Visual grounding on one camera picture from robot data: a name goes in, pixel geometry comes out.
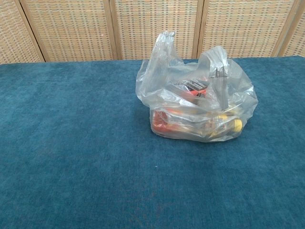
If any clear plastic shopping bag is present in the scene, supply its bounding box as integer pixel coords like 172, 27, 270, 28
135, 31, 259, 144

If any red orange snack package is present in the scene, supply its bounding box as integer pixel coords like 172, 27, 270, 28
152, 108, 205, 135

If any black and red box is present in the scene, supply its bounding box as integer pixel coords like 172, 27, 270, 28
177, 78, 210, 98

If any bottle with yellow cap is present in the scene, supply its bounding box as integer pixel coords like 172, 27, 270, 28
204, 114, 243, 138

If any blue table cloth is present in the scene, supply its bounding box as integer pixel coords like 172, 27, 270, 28
0, 55, 305, 229

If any woven rattan folding screen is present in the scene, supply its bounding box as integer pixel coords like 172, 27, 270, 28
0, 0, 305, 64

